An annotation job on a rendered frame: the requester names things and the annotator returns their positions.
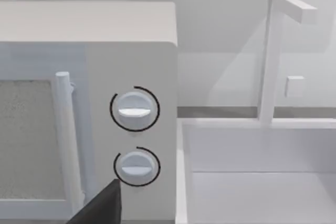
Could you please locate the white sink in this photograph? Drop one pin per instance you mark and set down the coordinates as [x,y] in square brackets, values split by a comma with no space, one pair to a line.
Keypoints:
[257,171]

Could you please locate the pale microwave knob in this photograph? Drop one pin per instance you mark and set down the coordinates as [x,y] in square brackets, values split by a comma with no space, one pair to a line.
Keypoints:
[134,108]
[136,166]

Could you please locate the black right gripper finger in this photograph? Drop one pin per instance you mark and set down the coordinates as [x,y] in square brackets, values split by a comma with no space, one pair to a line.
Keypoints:
[102,205]

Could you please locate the pale microwave oven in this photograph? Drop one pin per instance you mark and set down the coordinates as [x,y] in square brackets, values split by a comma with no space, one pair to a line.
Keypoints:
[105,24]

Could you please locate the microwave oven door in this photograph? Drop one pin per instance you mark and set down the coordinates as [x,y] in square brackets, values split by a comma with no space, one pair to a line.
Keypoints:
[31,134]

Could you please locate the tall white tap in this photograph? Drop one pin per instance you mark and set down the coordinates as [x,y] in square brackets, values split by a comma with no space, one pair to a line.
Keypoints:
[270,58]

